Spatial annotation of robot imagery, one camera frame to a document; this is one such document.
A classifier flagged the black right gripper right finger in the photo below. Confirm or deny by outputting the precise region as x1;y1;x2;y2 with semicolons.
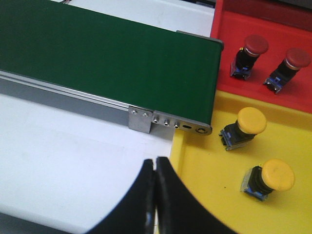
156;157;235;234

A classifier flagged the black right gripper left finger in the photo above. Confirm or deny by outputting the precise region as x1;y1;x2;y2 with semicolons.
87;159;155;234

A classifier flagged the yellow mushroom push button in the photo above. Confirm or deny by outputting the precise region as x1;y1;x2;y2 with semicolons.
219;107;267;151
240;159;295;201

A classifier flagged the red mushroom push button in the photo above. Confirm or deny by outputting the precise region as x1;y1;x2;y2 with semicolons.
263;48;312;94
230;34;269;80

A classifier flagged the yellow plastic tray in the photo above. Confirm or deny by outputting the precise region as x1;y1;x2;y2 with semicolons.
170;91;312;234

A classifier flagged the green conveyor belt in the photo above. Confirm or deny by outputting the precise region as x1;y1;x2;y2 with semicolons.
0;0;223;124

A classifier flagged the red plastic tray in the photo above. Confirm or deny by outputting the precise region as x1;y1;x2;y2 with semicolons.
211;0;312;113

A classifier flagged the steel conveyor support bracket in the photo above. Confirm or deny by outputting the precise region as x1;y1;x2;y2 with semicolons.
128;106;153;134

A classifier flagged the aluminium conveyor side rail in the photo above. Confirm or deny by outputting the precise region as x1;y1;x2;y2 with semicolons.
0;71;130;112

